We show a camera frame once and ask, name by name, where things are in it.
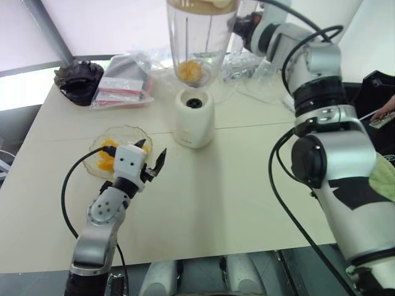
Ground person's bare hand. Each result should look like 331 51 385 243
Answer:
370 94 395 123

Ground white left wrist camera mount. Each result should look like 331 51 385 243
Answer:
112 144 149 194

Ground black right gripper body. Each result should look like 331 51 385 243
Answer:
227 12 257 52

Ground grey rounded shell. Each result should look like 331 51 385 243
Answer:
226 254 267 296
138 260 179 296

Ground crumpled clear plastic bag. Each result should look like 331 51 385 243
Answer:
221 51 285 94

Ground plastic bag with red-white packets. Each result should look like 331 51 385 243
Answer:
89 53 156 110

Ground white blender base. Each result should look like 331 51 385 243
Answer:
172 88 215 150

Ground crumpled black cloth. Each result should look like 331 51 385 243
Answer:
54 60 105 107

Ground light green cloth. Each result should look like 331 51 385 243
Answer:
368 152 395 202

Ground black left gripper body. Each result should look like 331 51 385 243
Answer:
141 165 158 185

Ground orange segments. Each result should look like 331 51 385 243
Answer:
180 60 204 83

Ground clear plastic blender jar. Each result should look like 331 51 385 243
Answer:
166 0 239 91

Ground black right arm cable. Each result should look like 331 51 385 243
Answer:
260 0 360 296

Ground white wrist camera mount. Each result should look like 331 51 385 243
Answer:
248 11 270 58
112 144 149 194

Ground clear glass bowl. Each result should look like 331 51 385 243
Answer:
81 124 154 180

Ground peach plastic blender lid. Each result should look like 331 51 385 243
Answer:
168 0 239 16

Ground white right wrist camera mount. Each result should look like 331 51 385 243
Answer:
248 11 270 58

